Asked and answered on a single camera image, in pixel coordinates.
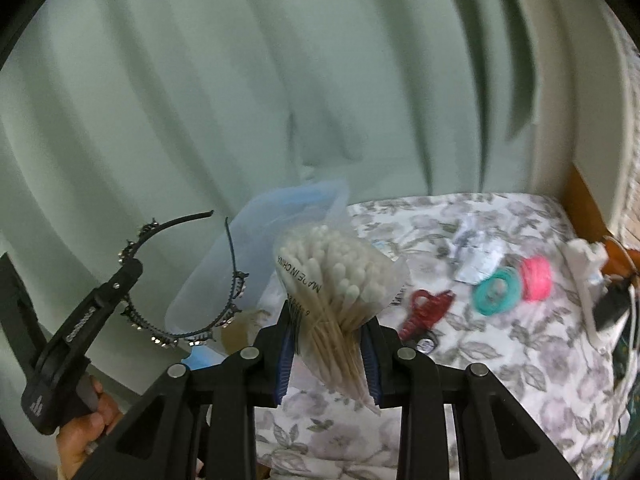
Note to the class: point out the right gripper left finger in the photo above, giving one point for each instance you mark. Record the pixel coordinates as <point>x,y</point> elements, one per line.
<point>286,355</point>

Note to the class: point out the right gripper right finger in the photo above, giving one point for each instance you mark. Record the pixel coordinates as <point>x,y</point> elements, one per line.
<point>370,363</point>

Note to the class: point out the bag of cotton swabs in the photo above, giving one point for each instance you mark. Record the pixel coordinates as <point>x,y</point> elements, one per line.
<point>335,282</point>

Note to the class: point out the black studded headband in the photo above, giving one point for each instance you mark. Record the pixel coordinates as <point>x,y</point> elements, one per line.
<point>207,301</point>

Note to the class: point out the person's left hand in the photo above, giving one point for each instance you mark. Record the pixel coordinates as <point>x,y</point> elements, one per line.
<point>74,438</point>

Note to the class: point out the red hair claw clip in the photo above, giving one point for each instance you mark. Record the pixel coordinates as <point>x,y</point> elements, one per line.
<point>425,311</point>

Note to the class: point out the clear plastic storage bin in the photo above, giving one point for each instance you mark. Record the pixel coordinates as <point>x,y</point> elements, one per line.
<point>255,230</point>

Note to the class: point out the floral white blanket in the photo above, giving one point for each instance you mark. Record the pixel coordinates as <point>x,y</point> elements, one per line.
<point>539,350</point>

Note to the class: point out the crumpled silver foil pack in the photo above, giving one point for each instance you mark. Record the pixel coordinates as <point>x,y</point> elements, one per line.
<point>476,252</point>

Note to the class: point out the green curtain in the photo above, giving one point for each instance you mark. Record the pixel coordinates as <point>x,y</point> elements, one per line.
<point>116,112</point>

